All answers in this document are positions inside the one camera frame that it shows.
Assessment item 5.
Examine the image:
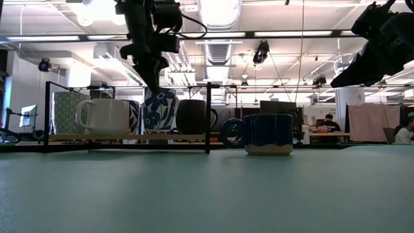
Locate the green patterned mug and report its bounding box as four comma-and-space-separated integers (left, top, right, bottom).
52, 91, 92, 135

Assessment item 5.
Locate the white mug green inside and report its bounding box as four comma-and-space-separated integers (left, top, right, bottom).
75, 98, 131, 136

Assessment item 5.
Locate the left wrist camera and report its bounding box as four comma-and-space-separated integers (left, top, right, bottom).
154, 33, 181, 54

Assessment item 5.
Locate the green table mat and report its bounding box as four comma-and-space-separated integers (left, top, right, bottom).
0, 145, 414, 233

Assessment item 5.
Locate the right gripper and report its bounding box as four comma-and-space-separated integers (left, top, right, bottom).
330, 11, 414, 89

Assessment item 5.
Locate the white computer monitor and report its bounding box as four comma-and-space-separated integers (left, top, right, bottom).
18, 104, 38, 128

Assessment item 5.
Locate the blue floral white mug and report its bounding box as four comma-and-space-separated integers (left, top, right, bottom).
143, 86, 180, 133
128, 99, 146, 135

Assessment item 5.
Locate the black overhead camera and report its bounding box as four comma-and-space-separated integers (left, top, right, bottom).
252, 39, 271, 65

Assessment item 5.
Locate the wooden shelf black frame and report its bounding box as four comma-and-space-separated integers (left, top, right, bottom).
43, 80, 213, 155

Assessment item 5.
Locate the pink curtain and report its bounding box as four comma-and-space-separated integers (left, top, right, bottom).
347, 103, 402, 142

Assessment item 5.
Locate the blue mug beige base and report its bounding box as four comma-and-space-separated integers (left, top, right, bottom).
221, 113, 294, 157

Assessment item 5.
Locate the silver ventilation duct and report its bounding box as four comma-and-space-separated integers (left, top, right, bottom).
197, 0, 243, 84

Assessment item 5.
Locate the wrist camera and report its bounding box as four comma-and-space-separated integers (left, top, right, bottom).
154, 33, 181, 54
351, 1, 399, 37

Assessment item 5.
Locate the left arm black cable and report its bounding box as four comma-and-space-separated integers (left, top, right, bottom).
177, 12, 208, 40

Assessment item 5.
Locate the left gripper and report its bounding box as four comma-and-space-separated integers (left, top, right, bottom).
119, 30, 169, 94

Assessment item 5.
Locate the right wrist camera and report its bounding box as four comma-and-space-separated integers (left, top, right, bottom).
351, 1, 399, 37

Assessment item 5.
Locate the person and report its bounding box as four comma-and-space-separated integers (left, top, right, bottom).
393, 111, 414, 146
318, 113, 343, 144

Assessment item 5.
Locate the dark navy mug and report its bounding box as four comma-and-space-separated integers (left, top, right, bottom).
175, 99, 219, 135

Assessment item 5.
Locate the black overhead frame beam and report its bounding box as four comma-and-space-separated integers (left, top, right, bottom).
0, 29, 414, 45

